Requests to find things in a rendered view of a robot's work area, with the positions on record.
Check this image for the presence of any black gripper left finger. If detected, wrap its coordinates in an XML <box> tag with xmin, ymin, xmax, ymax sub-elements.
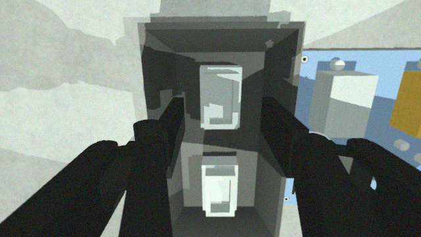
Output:
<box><xmin>0</xmin><ymin>97</ymin><xmax>186</xmax><ymax>237</ymax></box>

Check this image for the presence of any yellow block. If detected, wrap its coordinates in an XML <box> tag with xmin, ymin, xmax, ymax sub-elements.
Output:
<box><xmin>389</xmin><ymin>71</ymin><xmax>421</xmax><ymax>138</ymax></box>

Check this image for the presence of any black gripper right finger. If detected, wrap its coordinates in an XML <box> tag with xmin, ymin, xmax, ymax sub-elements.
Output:
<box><xmin>260</xmin><ymin>97</ymin><xmax>421</xmax><ymax>237</ymax></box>

